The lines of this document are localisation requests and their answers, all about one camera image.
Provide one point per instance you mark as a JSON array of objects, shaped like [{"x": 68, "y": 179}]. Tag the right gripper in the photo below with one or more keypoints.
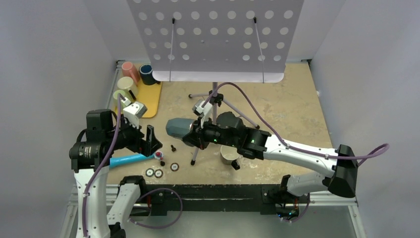
[{"x": 196, "y": 136}]

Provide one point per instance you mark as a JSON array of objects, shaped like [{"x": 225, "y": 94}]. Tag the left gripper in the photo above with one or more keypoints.
[{"x": 146, "y": 147}]

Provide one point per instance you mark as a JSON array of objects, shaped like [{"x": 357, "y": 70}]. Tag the grey teal mug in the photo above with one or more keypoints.
[{"x": 178, "y": 127}]

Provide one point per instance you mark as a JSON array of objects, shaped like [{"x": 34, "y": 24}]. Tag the black handled white mug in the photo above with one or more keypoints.
[{"x": 229, "y": 156}]

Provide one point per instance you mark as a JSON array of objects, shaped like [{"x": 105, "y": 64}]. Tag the light green mug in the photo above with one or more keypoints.
[{"x": 118, "y": 96}]

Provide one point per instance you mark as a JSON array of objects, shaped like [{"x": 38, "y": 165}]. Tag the cream beige mug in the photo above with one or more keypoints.
[{"x": 128, "y": 85}]

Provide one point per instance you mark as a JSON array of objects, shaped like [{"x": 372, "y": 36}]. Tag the dark blue mug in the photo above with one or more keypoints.
[{"x": 146, "y": 74}]

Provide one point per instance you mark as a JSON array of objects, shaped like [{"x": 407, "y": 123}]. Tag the pink mug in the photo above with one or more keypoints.
[{"x": 129, "y": 70}]

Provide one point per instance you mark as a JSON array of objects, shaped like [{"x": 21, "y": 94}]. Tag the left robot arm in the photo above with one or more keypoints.
[{"x": 106, "y": 132}]

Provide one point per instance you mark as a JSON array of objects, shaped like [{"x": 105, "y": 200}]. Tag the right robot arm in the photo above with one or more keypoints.
[{"x": 332, "y": 169}]

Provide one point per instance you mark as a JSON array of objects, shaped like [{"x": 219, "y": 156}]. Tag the left round coin disc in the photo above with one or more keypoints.
[{"x": 149, "y": 172}]

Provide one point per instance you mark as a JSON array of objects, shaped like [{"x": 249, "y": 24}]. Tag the round coin disc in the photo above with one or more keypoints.
[
  {"x": 158, "y": 173},
  {"x": 149, "y": 172},
  {"x": 174, "y": 167}
]

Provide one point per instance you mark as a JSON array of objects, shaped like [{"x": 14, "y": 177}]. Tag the middle round coin disc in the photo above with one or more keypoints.
[{"x": 158, "y": 173}]

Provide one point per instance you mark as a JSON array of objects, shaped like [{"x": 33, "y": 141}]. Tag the right round coin disc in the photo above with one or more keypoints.
[{"x": 174, "y": 167}]

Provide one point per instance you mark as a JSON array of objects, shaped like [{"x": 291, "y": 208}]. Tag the grey tripod stand legs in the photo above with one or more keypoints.
[{"x": 217, "y": 100}]

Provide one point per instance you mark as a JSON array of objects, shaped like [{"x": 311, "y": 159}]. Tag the blue toy tube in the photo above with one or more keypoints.
[{"x": 120, "y": 161}]

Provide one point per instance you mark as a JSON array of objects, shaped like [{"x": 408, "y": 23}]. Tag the yellow plastic tray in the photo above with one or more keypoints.
[{"x": 149, "y": 95}]

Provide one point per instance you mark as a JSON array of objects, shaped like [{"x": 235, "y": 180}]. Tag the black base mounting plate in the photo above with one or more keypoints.
[{"x": 265, "y": 199}]

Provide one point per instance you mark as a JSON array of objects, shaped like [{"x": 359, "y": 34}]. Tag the white perforated music stand desk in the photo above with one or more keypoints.
[{"x": 217, "y": 40}]

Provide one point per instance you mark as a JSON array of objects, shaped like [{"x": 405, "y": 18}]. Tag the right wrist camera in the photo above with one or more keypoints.
[{"x": 203, "y": 111}]

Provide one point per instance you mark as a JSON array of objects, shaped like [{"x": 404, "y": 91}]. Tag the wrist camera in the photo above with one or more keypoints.
[
  {"x": 203, "y": 111},
  {"x": 134, "y": 112}
]

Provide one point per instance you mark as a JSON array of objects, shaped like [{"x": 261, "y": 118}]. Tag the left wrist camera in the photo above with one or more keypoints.
[{"x": 134, "y": 112}]

